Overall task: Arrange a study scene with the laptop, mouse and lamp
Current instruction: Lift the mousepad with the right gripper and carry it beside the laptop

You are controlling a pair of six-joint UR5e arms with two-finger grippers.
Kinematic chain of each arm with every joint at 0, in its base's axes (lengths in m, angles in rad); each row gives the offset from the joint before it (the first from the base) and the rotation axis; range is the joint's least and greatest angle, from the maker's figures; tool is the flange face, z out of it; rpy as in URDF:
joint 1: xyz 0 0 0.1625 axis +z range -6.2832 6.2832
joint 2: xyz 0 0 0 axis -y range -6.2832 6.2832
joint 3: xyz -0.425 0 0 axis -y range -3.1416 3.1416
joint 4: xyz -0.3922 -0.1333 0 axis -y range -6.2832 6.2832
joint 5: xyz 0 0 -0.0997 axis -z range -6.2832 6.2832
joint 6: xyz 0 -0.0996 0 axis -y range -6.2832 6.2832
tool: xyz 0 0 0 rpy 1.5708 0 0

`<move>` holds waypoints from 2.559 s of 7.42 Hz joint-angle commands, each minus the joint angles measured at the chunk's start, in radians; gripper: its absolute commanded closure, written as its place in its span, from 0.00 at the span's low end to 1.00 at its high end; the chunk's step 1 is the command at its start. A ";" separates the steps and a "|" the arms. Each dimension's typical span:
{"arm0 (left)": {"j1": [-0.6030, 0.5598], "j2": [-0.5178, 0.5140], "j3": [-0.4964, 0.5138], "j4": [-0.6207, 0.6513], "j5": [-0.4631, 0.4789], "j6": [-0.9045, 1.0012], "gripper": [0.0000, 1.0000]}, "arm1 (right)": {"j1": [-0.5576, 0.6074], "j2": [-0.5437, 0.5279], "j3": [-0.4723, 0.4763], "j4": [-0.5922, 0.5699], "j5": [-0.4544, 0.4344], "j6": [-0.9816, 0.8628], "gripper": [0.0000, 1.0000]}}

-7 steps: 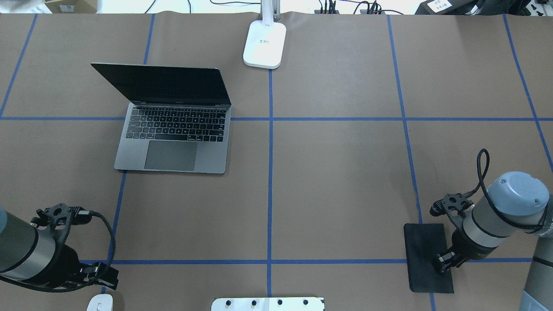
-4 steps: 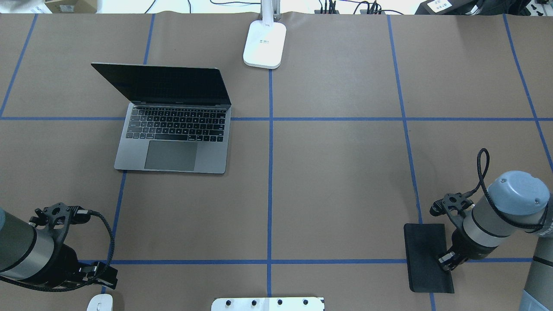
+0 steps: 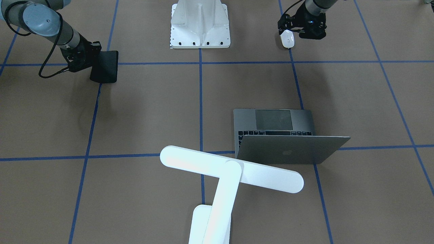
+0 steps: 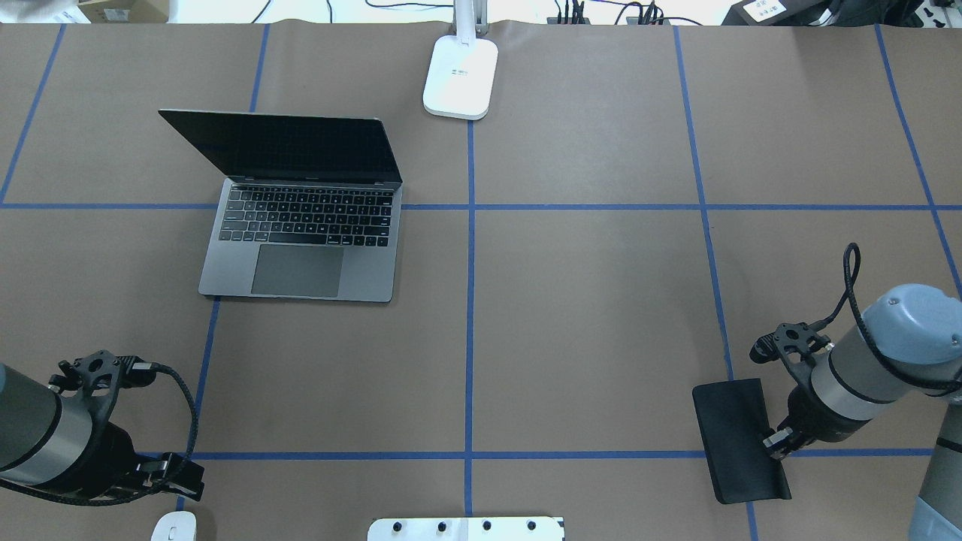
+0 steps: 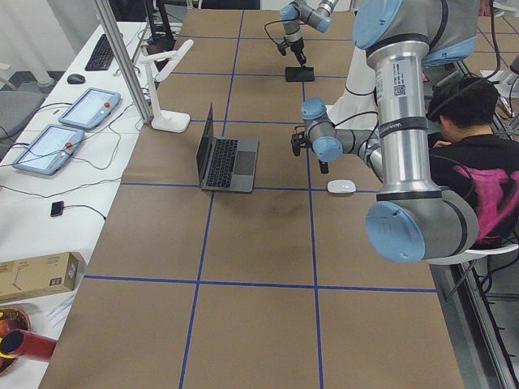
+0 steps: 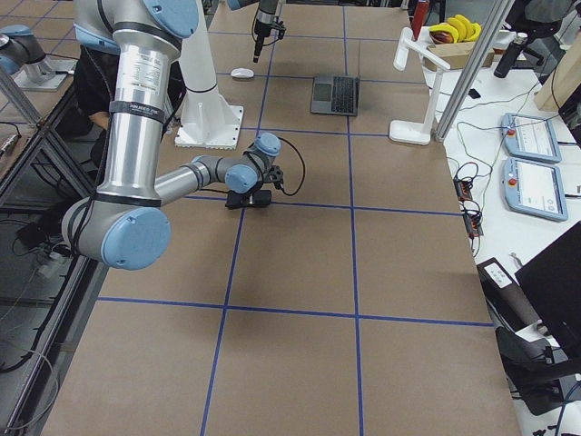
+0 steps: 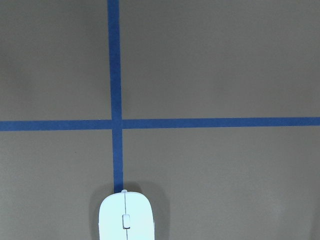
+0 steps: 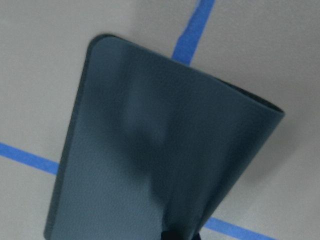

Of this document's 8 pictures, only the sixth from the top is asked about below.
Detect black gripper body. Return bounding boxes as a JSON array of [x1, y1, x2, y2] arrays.
[[253, 20, 274, 41], [248, 182, 271, 196]]

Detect black mouse pad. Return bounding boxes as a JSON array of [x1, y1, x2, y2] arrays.
[[225, 190, 272, 210]]

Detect white computer mouse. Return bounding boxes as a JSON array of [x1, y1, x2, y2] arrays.
[[230, 67, 255, 80]]

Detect silver grey laptop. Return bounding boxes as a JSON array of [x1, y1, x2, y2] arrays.
[[310, 37, 362, 117]]

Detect white desk lamp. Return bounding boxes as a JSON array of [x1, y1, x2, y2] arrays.
[[389, 26, 451, 146]]

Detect seated person in black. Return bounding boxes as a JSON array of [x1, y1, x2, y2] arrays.
[[58, 45, 182, 173]]

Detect yellow bananas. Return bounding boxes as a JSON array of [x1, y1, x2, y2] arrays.
[[428, 15, 482, 45]]

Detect orange circuit board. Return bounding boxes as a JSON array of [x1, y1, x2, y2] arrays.
[[453, 177, 483, 239]]

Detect black water bottle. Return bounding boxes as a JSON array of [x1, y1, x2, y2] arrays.
[[494, 33, 528, 78]]

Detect lower blue teach pendant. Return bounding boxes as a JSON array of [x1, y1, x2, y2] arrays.
[[502, 157, 568, 222]]

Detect blue teach pendant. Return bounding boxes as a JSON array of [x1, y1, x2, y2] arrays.
[[502, 157, 568, 222], [501, 113, 562, 164]]

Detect upper blue teach pendant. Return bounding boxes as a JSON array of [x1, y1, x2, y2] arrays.
[[501, 113, 562, 164]]

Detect black monitor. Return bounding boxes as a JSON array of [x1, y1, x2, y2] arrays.
[[516, 223, 580, 358]]

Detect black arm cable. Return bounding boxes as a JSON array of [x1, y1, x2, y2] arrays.
[[244, 135, 306, 197]]

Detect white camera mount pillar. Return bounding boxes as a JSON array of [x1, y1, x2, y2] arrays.
[[175, 1, 244, 150]]

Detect aluminium frame post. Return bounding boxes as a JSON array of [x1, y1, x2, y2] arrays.
[[434, 0, 514, 143]]

